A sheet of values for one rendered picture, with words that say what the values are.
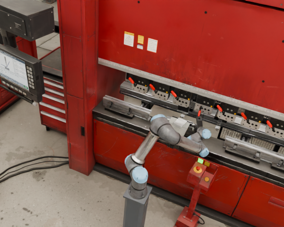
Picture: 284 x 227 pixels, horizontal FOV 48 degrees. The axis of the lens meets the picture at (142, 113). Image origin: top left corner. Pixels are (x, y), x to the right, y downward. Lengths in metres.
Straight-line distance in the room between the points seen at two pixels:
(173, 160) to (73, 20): 1.54
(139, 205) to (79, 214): 0.99
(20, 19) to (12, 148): 2.07
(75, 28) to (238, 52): 1.28
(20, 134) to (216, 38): 2.79
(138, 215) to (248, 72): 1.40
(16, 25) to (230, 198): 2.36
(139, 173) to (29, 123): 2.35
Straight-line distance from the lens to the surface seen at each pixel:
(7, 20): 2.54
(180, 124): 2.89
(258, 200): 3.16
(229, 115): 2.74
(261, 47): 2.43
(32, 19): 2.39
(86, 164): 3.56
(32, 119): 4.51
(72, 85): 2.98
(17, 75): 2.70
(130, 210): 2.66
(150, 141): 2.37
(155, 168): 3.25
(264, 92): 2.59
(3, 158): 4.03
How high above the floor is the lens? 2.80
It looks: 38 degrees down
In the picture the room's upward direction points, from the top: 7 degrees clockwise
